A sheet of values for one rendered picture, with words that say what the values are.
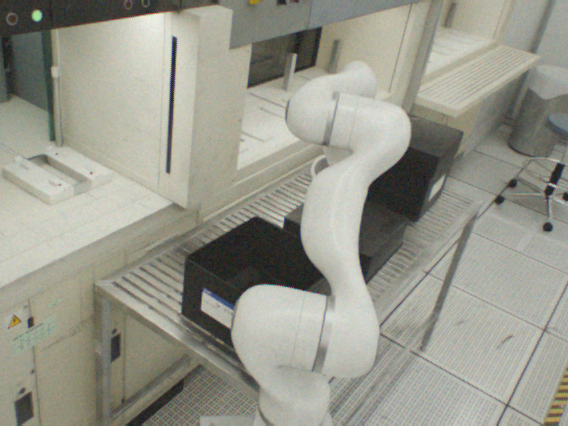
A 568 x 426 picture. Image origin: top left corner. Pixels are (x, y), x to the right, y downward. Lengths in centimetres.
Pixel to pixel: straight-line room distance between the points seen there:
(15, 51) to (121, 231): 91
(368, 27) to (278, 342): 214
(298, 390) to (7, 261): 79
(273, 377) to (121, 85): 102
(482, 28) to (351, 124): 324
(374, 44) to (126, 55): 146
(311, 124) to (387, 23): 180
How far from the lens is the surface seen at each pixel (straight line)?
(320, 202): 98
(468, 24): 429
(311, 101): 107
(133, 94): 170
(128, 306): 152
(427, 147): 199
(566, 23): 532
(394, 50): 283
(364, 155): 102
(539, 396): 280
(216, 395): 234
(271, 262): 161
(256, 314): 91
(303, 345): 91
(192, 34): 150
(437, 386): 261
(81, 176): 178
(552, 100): 488
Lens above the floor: 176
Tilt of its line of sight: 32 degrees down
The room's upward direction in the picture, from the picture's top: 10 degrees clockwise
